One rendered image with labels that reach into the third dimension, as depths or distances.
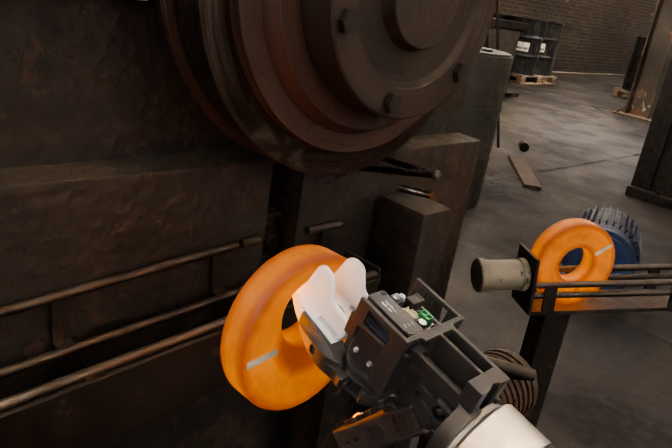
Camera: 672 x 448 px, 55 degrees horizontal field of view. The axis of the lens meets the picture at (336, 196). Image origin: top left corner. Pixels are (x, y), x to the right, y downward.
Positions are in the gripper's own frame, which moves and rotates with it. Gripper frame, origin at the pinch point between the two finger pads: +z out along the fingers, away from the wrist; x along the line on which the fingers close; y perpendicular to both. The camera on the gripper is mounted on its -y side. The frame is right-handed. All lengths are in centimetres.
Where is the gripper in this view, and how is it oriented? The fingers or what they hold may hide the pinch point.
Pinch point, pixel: (301, 285)
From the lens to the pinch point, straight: 60.1
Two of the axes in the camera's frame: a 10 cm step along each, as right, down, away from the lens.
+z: -6.2, -5.6, 5.5
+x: -7.2, 1.2, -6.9
